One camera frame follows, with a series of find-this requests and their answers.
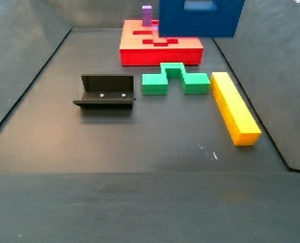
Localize red board with slots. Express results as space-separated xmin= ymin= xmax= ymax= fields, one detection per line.
xmin=119 ymin=20 xmax=204 ymax=66

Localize black bracket holder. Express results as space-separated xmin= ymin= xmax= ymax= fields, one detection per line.
xmin=72 ymin=74 xmax=135 ymax=110

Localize purple U-shaped block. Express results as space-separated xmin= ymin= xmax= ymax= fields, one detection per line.
xmin=140 ymin=5 xmax=157 ymax=28

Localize yellow long bar block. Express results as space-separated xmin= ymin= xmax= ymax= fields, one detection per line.
xmin=211 ymin=72 xmax=262 ymax=146

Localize blue U-shaped block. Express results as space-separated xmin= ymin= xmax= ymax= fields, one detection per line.
xmin=159 ymin=0 xmax=244 ymax=37

